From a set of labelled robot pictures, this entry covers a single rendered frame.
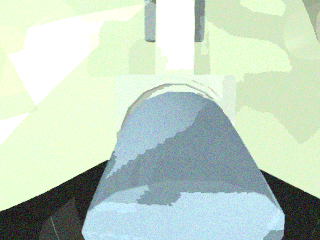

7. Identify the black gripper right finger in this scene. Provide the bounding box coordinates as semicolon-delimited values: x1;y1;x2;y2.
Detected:
259;169;320;240

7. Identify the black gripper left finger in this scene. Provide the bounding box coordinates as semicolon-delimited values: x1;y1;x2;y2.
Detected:
0;159;109;240

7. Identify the light blue cylinder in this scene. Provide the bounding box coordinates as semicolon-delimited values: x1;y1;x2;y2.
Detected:
81;92;285;240

